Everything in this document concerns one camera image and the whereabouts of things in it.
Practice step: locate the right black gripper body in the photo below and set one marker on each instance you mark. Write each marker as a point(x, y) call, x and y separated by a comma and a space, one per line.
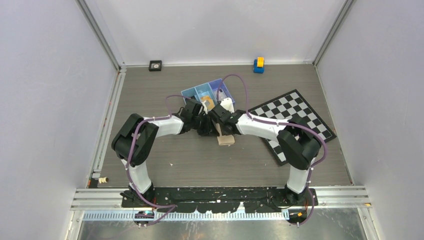
point(224, 132)

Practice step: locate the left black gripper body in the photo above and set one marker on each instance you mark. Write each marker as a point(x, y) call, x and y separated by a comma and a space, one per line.
point(196, 120)

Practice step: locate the beige leather card holder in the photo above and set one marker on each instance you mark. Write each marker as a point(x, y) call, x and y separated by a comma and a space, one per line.
point(224, 140)

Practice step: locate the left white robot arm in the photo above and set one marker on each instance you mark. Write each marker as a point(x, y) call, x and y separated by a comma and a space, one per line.
point(134, 141)

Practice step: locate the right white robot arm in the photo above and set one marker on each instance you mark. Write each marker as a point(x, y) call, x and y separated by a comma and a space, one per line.
point(301, 146)

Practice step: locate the orange item in tray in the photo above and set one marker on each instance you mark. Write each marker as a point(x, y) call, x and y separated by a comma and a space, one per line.
point(208, 102)

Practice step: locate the blue three-compartment organizer tray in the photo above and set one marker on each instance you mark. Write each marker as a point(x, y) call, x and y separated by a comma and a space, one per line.
point(216, 89)

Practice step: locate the small black square box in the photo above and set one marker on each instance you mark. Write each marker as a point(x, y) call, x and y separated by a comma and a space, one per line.
point(155, 65)

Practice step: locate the black and white chessboard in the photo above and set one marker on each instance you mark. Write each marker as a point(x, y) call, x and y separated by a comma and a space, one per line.
point(292, 104)

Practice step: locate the blue and yellow toy block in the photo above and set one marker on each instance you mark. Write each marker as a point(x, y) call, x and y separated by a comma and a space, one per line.
point(259, 65)

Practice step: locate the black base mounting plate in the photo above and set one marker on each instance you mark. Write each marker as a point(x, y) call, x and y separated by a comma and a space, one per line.
point(218, 200)

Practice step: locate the small beige spool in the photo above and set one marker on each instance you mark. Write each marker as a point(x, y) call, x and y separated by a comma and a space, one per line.
point(103, 180)

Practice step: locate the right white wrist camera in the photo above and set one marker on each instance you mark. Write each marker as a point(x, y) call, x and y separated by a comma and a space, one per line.
point(227, 104)

